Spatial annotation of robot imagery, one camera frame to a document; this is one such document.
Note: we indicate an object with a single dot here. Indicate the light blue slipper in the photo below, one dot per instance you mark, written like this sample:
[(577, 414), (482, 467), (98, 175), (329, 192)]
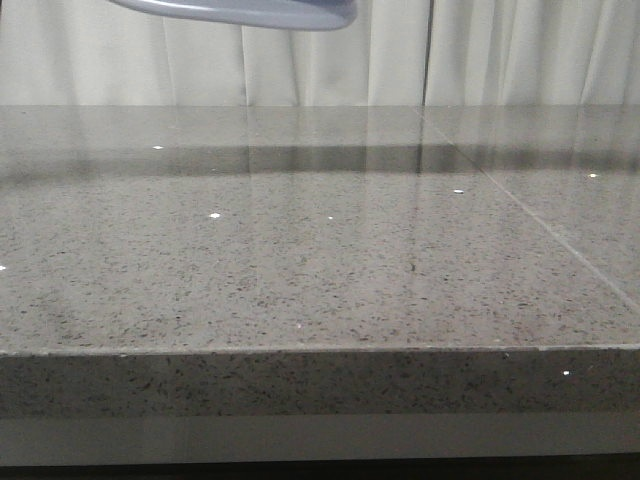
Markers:
[(274, 14)]

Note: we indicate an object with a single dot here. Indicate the cream curtain right panel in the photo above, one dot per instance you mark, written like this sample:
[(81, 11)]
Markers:
[(533, 53)]

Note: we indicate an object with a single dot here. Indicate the cream curtain panel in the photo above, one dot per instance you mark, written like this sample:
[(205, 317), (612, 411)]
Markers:
[(83, 53), (533, 53)]

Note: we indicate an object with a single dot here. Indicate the cream curtain left panel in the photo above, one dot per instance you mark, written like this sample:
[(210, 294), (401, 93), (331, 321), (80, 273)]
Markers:
[(83, 53)]

